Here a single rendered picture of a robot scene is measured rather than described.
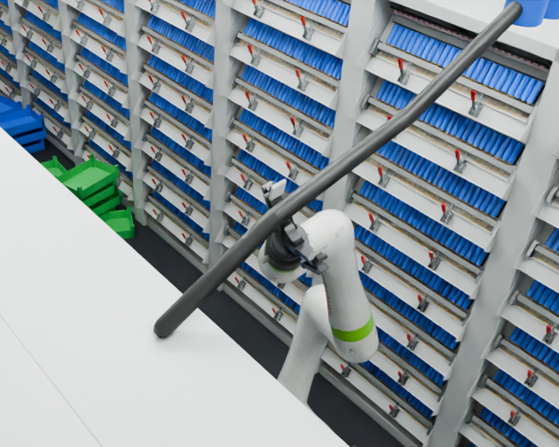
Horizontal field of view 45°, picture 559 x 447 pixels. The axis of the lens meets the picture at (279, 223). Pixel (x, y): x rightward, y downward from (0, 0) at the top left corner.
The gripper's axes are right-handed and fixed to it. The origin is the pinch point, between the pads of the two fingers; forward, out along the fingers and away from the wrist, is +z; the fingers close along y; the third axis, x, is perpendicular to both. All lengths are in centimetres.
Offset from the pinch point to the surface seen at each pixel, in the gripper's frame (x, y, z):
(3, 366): -47, -4, 36
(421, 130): 69, 18, -79
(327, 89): 60, 53, -101
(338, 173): -0.6, -3.9, 33.1
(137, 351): -34.0, -10.4, 34.3
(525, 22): 38.3, 2.2, 29.7
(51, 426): -45, -13, 41
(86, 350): -39, -7, 34
